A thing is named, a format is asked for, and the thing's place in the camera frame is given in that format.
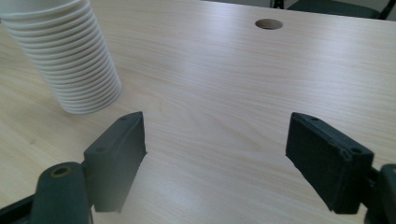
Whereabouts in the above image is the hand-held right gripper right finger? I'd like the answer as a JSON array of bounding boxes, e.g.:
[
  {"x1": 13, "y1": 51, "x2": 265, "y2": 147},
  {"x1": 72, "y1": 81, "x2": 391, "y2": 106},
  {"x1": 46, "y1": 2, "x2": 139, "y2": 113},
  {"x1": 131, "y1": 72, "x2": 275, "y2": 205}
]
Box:
[{"x1": 285, "y1": 112, "x2": 375, "y2": 215}]

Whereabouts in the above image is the stack of white paper cups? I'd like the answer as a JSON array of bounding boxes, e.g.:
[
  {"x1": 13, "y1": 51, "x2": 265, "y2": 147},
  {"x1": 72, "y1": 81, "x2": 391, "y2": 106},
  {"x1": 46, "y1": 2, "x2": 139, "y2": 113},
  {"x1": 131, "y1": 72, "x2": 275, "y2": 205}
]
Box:
[{"x1": 0, "y1": 0, "x2": 123, "y2": 115}]

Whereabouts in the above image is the black folding chair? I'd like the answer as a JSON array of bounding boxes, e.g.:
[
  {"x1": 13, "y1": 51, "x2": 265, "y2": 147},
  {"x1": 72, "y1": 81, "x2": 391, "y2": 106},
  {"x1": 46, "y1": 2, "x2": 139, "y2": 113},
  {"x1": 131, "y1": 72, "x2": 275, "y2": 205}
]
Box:
[{"x1": 270, "y1": 0, "x2": 396, "y2": 21}]

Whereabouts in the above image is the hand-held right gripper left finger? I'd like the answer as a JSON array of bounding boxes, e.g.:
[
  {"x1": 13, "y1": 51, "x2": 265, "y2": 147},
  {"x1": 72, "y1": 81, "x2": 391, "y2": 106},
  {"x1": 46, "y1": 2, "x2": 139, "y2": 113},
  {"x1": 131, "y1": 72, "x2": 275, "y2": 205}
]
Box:
[{"x1": 83, "y1": 111, "x2": 148, "y2": 214}]

